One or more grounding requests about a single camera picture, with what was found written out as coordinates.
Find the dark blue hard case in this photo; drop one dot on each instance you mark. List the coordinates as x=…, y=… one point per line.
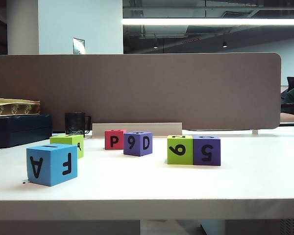
x=19, y=132

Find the white ceiling light strip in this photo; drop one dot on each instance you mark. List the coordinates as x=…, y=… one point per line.
x=210, y=21

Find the brown fabric desk divider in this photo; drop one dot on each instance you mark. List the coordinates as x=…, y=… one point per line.
x=161, y=93

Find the green foam block with nine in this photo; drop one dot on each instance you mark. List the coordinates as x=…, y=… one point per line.
x=172, y=159

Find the red ceiling sign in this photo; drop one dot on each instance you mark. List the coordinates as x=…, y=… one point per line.
x=191, y=40

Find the yellow box on case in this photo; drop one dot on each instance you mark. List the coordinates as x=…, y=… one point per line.
x=14, y=107

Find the blue foam block with fish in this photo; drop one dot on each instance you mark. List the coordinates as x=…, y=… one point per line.
x=51, y=156

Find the white divider foot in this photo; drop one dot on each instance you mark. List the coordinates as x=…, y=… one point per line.
x=255, y=132

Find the red foam block with P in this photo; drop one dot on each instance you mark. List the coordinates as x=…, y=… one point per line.
x=109, y=145

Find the purple foam block with five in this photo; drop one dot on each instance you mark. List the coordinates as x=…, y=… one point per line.
x=198, y=159

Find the purple foam block with nine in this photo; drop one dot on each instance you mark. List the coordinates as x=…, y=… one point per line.
x=137, y=151

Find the green foam block with L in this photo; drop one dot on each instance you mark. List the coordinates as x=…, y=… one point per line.
x=63, y=139

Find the black mug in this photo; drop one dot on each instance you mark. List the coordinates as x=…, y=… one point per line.
x=73, y=122

